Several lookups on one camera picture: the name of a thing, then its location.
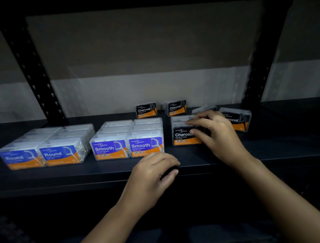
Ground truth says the person's left hand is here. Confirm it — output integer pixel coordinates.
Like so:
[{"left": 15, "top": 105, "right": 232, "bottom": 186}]
[{"left": 117, "top": 153, "right": 181, "bottom": 218}]

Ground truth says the person's right hand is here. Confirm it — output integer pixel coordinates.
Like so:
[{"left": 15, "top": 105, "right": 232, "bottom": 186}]
[{"left": 185, "top": 109, "right": 256, "bottom": 170}]

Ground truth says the dark metal shelf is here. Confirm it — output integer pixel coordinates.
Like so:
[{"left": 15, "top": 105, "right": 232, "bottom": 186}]
[{"left": 0, "top": 0, "right": 320, "bottom": 243}]

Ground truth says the group of floss boxes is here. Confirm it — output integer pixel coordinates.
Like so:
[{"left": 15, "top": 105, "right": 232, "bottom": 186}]
[{"left": 0, "top": 100, "right": 252, "bottom": 171}]

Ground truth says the person's right forearm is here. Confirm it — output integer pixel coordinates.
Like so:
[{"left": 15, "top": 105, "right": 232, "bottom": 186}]
[{"left": 235, "top": 156, "right": 320, "bottom": 243}]

